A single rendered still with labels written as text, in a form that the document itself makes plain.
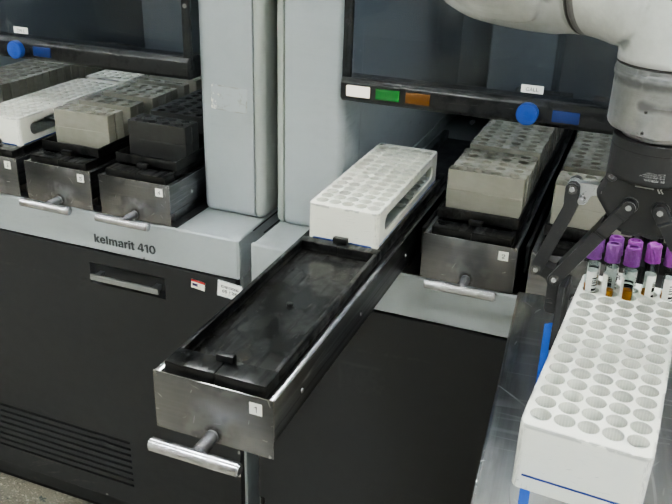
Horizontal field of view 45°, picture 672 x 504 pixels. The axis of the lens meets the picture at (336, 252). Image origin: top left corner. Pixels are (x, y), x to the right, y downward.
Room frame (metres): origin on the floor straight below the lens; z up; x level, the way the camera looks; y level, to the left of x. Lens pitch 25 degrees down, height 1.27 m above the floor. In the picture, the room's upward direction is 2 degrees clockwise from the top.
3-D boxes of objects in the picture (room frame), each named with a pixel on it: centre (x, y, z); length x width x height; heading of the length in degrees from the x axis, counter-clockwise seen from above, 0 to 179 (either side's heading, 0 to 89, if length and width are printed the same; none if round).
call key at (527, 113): (1.07, -0.25, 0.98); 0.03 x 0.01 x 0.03; 69
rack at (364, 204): (1.13, -0.06, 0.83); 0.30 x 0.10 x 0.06; 159
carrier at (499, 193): (1.11, -0.22, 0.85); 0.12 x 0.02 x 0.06; 70
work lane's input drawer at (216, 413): (0.96, 0.00, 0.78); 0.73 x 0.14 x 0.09; 159
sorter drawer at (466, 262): (1.33, -0.30, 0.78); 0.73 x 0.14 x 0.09; 159
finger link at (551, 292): (0.69, -0.20, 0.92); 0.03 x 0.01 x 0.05; 66
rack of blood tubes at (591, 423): (0.63, -0.25, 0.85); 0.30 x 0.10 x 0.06; 156
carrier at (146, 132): (1.31, 0.30, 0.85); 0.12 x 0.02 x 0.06; 69
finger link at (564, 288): (0.68, -0.22, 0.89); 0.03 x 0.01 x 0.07; 156
